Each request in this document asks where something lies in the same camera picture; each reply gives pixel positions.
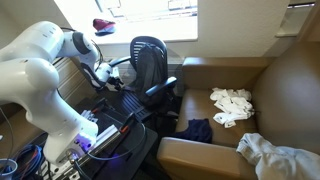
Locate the black robot table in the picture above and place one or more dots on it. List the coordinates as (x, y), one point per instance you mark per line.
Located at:
(126, 153)

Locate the white socks pile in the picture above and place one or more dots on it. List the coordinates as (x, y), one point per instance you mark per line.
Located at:
(233, 105)

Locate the white cup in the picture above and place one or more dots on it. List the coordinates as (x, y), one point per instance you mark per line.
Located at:
(7, 169)

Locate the red and blue cap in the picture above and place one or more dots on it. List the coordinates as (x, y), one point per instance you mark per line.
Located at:
(104, 26)

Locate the navy blue cloth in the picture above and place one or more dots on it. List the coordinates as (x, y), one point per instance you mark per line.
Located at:
(198, 131)

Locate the black garment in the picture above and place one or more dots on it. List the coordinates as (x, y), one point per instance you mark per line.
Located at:
(151, 73)

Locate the tan leather armchair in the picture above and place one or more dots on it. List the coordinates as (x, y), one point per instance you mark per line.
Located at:
(286, 90)

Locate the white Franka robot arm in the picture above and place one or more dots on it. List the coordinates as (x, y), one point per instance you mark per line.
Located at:
(30, 76)

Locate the black mesh office chair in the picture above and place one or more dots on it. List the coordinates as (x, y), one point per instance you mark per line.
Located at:
(143, 106)

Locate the wooden drawer cabinet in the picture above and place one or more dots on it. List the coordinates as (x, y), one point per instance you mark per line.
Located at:
(71, 83)

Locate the light blue-grey garment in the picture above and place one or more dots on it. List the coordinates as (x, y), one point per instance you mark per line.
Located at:
(280, 160)

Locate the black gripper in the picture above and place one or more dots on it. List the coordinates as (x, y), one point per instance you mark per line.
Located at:
(114, 81)

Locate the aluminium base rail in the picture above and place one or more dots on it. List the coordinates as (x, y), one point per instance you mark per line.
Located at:
(103, 136)

